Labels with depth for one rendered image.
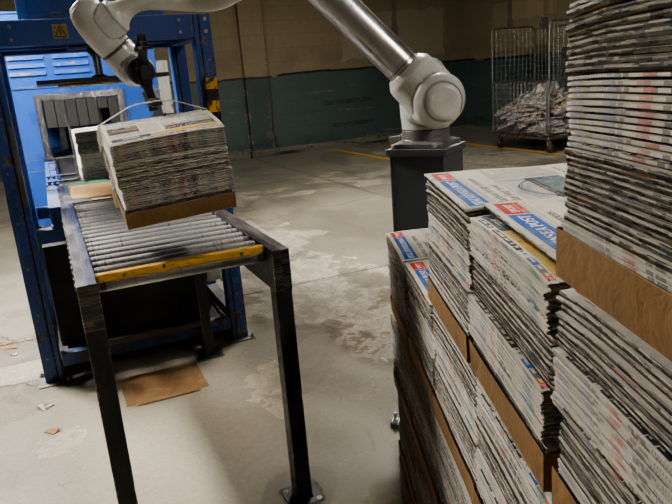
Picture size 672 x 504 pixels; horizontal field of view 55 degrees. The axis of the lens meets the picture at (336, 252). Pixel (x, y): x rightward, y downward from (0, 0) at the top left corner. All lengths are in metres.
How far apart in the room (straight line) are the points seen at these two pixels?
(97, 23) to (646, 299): 1.83
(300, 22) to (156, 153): 9.68
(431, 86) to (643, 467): 1.46
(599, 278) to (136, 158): 1.31
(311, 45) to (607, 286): 10.87
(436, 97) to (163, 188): 0.77
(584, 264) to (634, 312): 0.08
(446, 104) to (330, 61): 9.60
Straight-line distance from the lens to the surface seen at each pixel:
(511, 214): 0.82
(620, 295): 0.48
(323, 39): 11.38
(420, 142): 2.08
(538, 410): 0.67
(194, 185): 1.69
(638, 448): 0.49
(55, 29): 2.98
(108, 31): 2.08
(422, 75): 1.87
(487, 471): 0.94
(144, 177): 1.66
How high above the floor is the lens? 1.25
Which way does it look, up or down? 15 degrees down
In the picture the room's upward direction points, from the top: 4 degrees counter-clockwise
